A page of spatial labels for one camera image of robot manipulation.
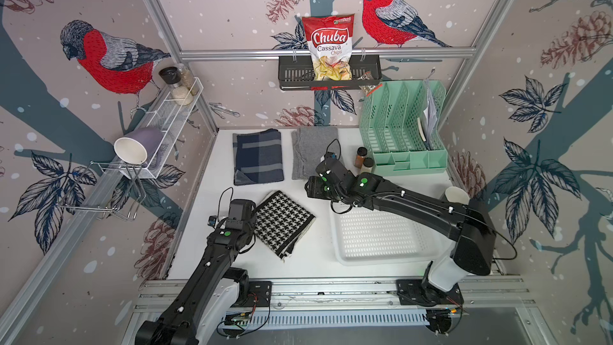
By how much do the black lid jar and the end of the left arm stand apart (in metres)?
0.44

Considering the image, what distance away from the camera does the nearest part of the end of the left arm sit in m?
0.59

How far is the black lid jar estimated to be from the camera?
800 millimetres

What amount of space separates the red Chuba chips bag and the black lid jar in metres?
0.48
